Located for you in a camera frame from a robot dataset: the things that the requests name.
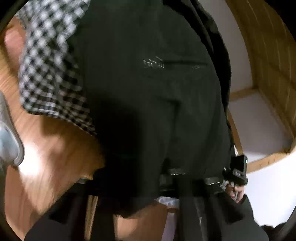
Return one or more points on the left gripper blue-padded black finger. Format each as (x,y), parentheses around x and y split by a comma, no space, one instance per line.
(199,209)

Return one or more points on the black white checkered bedsheet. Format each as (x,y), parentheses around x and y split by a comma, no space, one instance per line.
(49,76)

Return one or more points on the black large jacket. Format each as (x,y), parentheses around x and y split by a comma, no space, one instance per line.
(156,75)

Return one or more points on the wooden bunk bed frame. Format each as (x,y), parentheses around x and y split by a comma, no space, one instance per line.
(269,35)

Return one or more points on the person's right hand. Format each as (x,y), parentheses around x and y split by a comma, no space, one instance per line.
(235,192)

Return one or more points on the grey slipper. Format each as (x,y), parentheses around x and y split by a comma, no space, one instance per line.
(12,150)

